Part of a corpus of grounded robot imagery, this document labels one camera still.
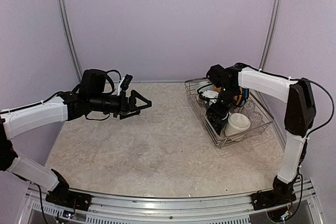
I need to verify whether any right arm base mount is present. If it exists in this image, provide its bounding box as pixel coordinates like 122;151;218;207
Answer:
250;176;297;210

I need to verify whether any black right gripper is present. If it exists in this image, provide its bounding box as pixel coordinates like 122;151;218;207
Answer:
207;84;238;124

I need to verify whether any clear glass tumbler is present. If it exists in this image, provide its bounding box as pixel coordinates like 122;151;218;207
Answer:
241;100;263;129

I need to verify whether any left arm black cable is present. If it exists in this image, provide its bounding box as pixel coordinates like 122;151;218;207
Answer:
102;69;122;93

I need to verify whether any dark blue ceramic mug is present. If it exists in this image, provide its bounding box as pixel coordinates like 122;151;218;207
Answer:
208;118;227;136

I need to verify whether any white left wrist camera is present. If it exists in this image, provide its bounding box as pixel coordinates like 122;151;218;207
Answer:
116;74;133;95

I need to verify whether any blue polka dot plate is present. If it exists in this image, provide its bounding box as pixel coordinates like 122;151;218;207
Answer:
243;89;249;103

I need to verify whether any aluminium frame post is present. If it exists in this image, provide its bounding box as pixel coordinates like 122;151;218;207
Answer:
57;0;82;81
259;0;281;70

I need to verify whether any yellow polka dot plate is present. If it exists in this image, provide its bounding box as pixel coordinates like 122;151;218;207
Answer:
212;85;243;105

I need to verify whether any dark bowl pale blue inside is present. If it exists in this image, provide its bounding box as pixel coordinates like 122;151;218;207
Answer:
196;81;213;92

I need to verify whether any right aluminium frame post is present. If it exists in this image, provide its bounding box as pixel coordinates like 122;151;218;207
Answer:
259;0;281;70

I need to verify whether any metal wire dish rack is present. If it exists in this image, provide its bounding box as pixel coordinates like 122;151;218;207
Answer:
184;78;274;148

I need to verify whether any left aluminium frame post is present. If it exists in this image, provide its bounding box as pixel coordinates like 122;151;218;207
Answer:
57;0;82;81

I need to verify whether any white ribbed ceramic mug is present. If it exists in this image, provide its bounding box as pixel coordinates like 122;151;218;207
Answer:
224;113;250;142

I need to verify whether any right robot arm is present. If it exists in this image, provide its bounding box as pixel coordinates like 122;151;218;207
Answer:
206;62;317;205

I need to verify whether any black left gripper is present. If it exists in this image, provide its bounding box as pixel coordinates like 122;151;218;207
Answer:
89;89;152;120

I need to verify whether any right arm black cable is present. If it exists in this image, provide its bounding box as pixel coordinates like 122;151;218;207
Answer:
306;79;334;137

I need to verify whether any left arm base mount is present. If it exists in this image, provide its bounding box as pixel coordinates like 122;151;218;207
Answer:
46;169;92;211

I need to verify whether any front aluminium rail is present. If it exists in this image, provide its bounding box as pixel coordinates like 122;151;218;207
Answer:
23;182;318;224

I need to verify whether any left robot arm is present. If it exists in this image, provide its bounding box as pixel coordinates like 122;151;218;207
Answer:
1;69;152;206

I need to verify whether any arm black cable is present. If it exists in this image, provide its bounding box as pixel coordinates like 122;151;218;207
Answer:
102;69;122;93
306;79;334;137

